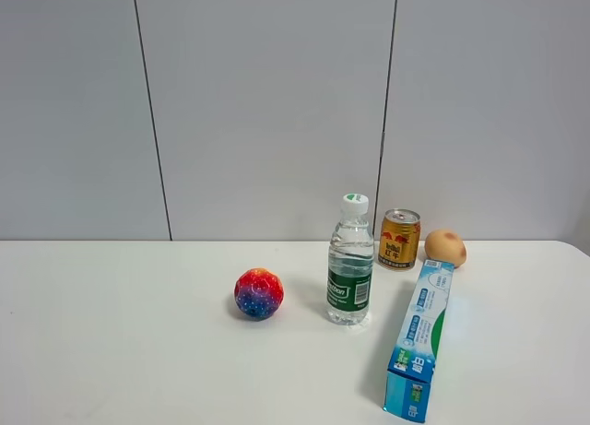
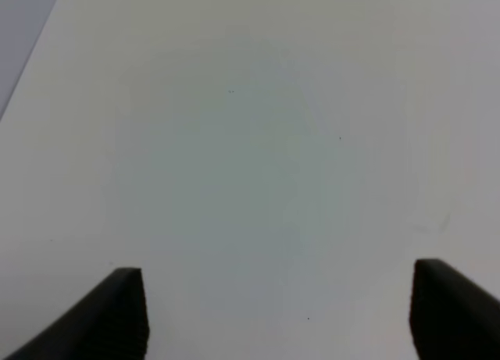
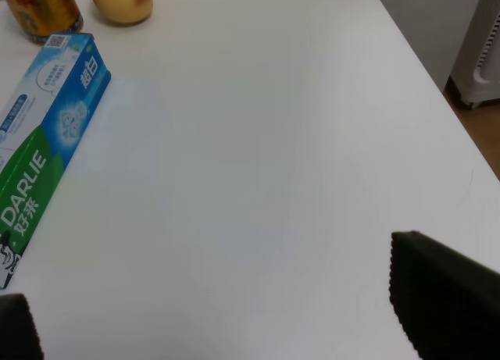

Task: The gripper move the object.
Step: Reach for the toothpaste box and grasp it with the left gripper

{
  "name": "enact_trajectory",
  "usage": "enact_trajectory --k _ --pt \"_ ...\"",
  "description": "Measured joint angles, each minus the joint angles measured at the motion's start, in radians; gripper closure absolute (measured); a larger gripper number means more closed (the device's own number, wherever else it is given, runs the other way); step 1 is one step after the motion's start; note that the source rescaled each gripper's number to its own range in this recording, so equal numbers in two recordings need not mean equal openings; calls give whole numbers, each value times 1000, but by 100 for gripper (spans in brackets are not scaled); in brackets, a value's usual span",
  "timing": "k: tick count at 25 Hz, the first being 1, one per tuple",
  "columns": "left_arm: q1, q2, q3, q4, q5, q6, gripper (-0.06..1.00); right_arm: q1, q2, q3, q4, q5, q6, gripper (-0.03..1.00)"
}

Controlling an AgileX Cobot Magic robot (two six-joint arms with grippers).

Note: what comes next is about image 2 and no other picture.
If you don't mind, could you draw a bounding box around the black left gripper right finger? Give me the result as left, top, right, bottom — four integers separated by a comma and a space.
409, 258, 499, 360

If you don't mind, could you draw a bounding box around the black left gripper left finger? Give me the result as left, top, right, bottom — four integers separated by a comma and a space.
7, 267, 150, 360

